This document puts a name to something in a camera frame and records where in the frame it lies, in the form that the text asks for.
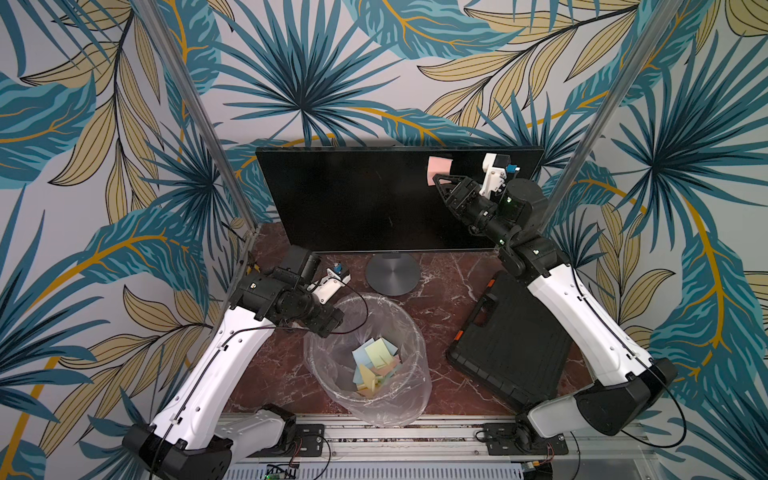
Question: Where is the large pink sticky note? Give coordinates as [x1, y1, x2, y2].
[426, 156, 453, 186]

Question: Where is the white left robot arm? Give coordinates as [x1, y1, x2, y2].
[122, 246, 351, 479]

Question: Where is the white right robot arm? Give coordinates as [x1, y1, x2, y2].
[433, 174, 678, 438]

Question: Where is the pile of discarded sticky notes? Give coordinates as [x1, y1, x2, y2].
[352, 337, 401, 398]

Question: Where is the grey round monitor stand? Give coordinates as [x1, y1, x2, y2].
[365, 253, 421, 297]

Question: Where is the black computer monitor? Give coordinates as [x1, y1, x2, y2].
[255, 146, 546, 253]

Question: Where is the clear plastic lined waste bin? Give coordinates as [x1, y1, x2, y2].
[304, 294, 432, 428]

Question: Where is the black plastic tool case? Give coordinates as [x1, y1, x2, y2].
[446, 270, 572, 411]

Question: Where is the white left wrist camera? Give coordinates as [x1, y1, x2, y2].
[308, 263, 351, 305]

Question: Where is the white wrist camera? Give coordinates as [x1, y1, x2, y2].
[308, 263, 351, 305]
[479, 153, 520, 199]

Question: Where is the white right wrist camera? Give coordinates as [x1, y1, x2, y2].
[479, 153, 520, 199]

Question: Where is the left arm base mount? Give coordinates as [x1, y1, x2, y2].
[248, 423, 328, 458]

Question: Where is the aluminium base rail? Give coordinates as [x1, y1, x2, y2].
[215, 413, 655, 480]

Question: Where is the left aluminium frame post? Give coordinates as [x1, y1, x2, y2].
[134, 0, 258, 235]

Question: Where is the aluminium frame post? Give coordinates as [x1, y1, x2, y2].
[134, 0, 258, 235]
[543, 1, 683, 227]

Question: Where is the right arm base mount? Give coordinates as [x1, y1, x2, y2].
[474, 422, 569, 459]

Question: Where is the right aluminium frame post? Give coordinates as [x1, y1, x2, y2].
[543, 1, 683, 227]

